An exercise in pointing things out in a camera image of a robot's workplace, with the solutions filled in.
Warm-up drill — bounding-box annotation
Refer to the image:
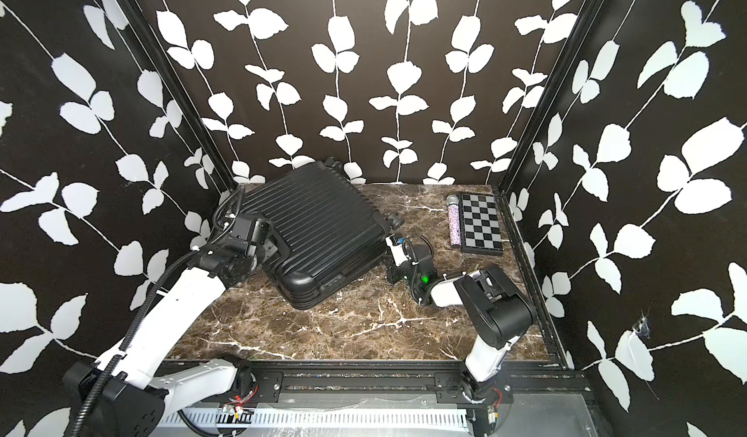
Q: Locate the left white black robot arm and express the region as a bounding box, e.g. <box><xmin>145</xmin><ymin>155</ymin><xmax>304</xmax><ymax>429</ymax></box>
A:
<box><xmin>63</xmin><ymin>213</ymin><xmax>278</xmax><ymax>436</ymax></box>

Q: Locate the black ribbed hard-shell suitcase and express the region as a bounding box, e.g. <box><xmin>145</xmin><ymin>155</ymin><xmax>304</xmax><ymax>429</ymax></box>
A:
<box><xmin>240</xmin><ymin>157</ymin><xmax>404</xmax><ymax>311</ymax></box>

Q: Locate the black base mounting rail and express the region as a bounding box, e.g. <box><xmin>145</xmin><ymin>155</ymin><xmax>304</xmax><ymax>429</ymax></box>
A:
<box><xmin>238</xmin><ymin>360</ymin><xmax>595</xmax><ymax>407</ymax></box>

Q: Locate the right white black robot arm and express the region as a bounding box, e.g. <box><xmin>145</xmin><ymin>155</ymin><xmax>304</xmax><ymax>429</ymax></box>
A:
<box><xmin>383</xmin><ymin>235</ymin><xmax>537</xmax><ymax>404</ymax></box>

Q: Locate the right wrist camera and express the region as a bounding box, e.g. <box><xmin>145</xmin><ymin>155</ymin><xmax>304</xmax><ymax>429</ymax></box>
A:
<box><xmin>386</xmin><ymin>235</ymin><xmax>410</xmax><ymax>267</ymax></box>

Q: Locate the white slotted cable duct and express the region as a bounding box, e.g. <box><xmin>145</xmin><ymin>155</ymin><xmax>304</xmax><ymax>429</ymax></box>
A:
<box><xmin>184</xmin><ymin>408</ymin><xmax>471</xmax><ymax>432</ymax></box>

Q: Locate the black white checkered board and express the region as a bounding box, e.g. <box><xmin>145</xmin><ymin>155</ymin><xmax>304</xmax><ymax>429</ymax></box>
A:
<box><xmin>458</xmin><ymin>193</ymin><xmax>503</xmax><ymax>256</ymax></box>

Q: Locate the purple glitter microphone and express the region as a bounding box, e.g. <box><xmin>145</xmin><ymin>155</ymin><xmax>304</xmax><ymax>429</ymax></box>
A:
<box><xmin>445</xmin><ymin>195</ymin><xmax>461</xmax><ymax>246</ymax></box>

